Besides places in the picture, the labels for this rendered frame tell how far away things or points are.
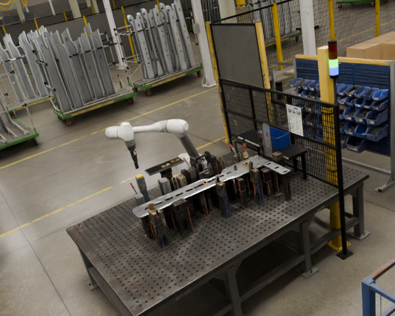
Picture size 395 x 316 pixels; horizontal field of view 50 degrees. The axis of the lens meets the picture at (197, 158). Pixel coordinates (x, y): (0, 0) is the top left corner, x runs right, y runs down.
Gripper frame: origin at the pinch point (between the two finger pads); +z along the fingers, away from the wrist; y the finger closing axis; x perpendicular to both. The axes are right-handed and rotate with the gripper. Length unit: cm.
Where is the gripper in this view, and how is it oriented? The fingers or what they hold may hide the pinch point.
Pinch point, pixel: (136, 165)
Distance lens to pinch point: 393.0
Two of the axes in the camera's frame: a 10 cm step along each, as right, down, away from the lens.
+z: 1.9, 8.9, 4.1
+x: 8.6, -3.5, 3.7
